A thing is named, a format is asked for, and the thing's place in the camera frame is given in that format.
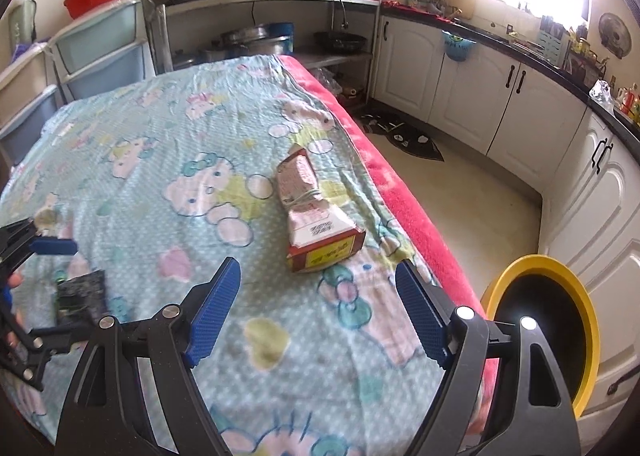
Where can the plastic drawer cabinet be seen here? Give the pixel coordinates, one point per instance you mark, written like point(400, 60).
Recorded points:
point(107, 48)

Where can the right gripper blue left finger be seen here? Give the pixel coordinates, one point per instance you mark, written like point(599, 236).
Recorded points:
point(205, 309)

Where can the Hello Kitty blue tablecloth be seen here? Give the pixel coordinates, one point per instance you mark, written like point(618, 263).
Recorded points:
point(157, 182)

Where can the steel pot with lid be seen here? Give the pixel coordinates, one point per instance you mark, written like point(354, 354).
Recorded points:
point(259, 40)

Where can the person's left hand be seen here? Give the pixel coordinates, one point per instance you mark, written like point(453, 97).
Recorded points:
point(9, 281)

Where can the yellow rimmed trash bin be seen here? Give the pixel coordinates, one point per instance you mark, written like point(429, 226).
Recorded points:
point(541, 287)

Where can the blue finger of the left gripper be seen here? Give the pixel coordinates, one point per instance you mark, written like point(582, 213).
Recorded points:
point(53, 246)

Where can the blue hanging sink basket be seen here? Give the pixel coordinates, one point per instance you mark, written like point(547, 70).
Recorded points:
point(457, 48)

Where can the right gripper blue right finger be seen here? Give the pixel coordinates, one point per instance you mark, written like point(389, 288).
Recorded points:
point(429, 309)

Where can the black granite countertop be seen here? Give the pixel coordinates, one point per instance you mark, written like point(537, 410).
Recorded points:
point(525, 51)

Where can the black floor mat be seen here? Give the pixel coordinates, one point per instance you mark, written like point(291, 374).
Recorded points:
point(400, 134)

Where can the dark brown snack wrapper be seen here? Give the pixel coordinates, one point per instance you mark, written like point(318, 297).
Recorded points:
point(81, 300)

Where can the black wok pan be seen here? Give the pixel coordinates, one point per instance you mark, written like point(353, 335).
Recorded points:
point(340, 42)

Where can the crushed pink red carton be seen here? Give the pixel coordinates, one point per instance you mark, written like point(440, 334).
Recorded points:
point(320, 233)

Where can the white cabinet run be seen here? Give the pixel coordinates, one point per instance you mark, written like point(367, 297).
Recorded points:
point(519, 118)

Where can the pink blanket under cloth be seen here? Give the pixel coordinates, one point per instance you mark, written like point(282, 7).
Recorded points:
point(344, 361)

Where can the wall mounted small fan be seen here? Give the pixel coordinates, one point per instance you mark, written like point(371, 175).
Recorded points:
point(614, 35)

